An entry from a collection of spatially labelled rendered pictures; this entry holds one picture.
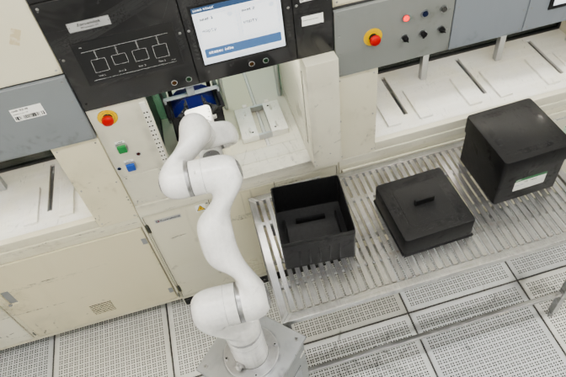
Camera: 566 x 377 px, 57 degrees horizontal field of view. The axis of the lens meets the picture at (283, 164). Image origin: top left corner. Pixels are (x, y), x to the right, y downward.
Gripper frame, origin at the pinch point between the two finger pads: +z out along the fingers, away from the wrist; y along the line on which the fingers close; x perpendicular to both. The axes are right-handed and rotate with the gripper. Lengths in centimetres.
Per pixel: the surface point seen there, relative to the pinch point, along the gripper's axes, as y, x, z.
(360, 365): 39, -120, -75
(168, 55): -3.6, 34.7, -16.6
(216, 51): 11.4, 31.8, -17.4
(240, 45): 19.7, 31.8, -17.8
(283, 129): 34.1, -29.3, 1.6
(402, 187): 69, -33, -46
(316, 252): 27, -35, -60
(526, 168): 112, -25, -61
